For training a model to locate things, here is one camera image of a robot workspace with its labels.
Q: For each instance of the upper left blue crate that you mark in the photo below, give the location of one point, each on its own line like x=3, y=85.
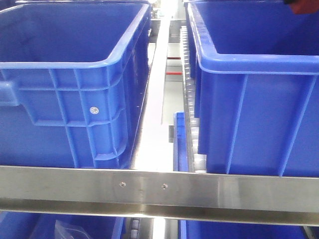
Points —
x=72, y=83

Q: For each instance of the lower right blue crate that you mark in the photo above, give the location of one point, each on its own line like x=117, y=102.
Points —
x=216, y=230

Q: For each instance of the upper right blue crate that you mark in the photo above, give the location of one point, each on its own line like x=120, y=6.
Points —
x=256, y=70

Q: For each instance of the lower left blue crate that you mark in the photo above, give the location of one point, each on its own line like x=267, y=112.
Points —
x=15, y=225

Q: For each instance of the blue crate edge centre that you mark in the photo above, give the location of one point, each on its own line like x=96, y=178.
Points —
x=180, y=162

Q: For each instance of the steel roller track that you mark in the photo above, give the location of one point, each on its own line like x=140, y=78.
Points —
x=196, y=161

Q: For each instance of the stainless steel shelf rail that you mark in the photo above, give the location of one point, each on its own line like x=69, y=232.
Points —
x=172, y=195

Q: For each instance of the blue crate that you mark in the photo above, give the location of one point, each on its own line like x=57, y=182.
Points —
x=256, y=70
x=72, y=83
x=15, y=225
x=216, y=230

